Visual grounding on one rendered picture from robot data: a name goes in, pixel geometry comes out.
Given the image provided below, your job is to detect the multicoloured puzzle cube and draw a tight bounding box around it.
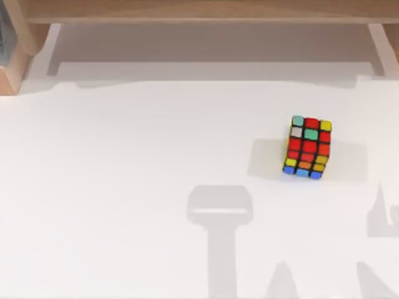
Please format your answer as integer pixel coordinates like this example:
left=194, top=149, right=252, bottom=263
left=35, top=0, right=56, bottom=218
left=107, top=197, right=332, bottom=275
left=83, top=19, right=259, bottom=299
left=282, top=115, right=334, bottom=181

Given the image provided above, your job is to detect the pale wooden open shelf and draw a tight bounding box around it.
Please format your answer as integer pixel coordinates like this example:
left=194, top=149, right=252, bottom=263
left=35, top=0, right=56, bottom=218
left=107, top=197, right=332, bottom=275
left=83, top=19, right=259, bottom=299
left=0, top=0, right=399, bottom=97

